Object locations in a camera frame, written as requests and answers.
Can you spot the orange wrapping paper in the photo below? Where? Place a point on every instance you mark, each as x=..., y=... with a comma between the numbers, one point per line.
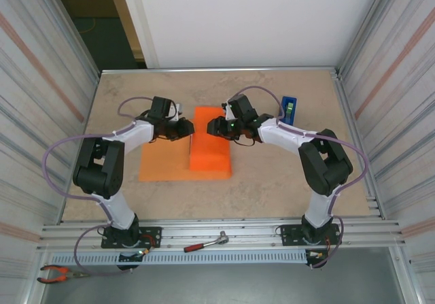
x=210, y=161

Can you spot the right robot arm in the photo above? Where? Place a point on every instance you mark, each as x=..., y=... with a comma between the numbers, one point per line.
x=326, y=168

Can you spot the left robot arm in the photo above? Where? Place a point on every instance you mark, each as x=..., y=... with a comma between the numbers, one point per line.
x=98, y=174

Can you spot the blue tape dispenser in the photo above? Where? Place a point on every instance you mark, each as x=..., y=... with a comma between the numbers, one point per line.
x=289, y=99

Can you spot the yellow power connector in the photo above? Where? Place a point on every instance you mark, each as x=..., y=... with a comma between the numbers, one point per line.
x=146, y=251
x=319, y=255

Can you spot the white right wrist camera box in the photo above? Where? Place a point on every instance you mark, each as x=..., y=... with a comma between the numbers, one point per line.
x=228, y=113

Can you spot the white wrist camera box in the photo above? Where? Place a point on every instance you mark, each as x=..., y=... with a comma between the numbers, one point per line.
x=178, y=110
x=228, y=113

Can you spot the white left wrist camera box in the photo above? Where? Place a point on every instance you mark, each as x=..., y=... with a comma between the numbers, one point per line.
x=178, y=110

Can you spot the thin aluminium extrusion rail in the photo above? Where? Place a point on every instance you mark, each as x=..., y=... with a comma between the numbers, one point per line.
x=221, y=69

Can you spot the wide aluminium extrusion rail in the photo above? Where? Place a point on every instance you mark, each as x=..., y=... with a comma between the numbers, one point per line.
x=238, y=224

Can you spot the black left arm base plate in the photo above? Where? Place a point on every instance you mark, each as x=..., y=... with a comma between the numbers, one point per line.
x=153, y=236

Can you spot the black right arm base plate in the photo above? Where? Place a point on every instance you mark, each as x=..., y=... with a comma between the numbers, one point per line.
x=289, y=234

